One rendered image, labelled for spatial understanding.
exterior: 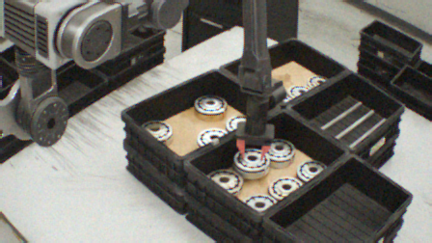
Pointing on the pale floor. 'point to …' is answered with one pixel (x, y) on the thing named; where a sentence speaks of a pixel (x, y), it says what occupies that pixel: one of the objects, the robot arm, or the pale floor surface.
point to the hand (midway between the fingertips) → (252, 156)
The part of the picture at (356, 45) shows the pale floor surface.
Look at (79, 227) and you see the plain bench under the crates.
